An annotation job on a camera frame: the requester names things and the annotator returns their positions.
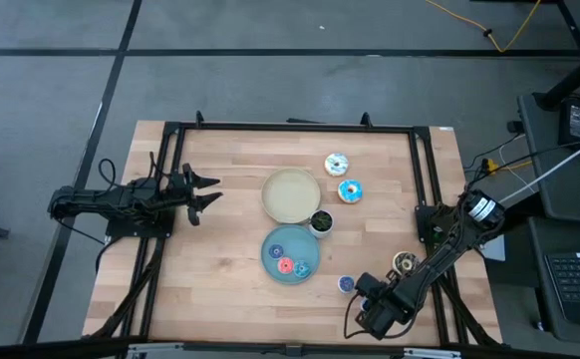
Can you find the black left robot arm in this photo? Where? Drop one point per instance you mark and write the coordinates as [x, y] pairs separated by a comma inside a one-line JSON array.
[[95, 199]]

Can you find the black stand leg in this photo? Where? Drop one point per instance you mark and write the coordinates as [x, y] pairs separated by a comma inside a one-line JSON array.
[[574, 77]]

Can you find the large white sprinkled donut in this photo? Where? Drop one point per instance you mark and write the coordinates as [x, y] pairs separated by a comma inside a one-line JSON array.
[[330, 165]]

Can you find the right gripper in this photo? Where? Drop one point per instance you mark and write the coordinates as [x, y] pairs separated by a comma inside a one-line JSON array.
[[387, 309]]

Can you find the succulent in white pot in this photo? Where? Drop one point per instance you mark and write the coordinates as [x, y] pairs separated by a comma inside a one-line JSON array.
[[321, 222]]

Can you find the black side desk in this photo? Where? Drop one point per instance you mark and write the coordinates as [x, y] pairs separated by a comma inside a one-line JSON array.
[[559, 199]]

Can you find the black aluminium table frame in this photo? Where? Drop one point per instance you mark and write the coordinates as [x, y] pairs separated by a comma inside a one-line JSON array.
[[295, 127]]

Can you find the small dark blue donut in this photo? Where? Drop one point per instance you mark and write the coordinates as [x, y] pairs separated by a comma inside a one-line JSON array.
[[272, 251], [342, 284]]

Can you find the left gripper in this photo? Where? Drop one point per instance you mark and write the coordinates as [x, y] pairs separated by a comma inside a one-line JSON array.
[[180, 192]]

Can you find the silver metal bracket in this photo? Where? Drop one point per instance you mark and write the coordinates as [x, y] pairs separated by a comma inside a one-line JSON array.
[[150, 350], [432, 353]]

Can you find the black power plug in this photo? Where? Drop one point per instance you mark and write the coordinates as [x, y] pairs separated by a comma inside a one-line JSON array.
[[514, 127]]

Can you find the large blue frosted donut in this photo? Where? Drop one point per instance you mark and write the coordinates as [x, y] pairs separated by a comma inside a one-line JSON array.
[[344, 195]]

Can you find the teal round plate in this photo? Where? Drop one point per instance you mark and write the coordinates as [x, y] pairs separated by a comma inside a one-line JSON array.
[[295, 239]]

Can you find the black laptop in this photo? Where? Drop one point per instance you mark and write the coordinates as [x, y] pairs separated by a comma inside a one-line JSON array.
[[579, 279]]

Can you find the small pink donut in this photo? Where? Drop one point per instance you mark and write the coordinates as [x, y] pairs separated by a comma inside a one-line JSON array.
[[281, 265]]

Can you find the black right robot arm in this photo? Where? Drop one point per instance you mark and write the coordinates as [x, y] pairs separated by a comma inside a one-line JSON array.
[[434, 264]]

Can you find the beige round plate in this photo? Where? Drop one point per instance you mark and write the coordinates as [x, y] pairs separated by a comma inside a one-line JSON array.
[[290, 197]]

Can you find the yellow plug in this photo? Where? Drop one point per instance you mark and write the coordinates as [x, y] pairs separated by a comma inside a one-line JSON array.
[[492, 165]]

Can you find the large chocolate donut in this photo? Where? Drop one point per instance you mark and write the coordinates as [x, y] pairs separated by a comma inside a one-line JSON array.
[[398, 260]]

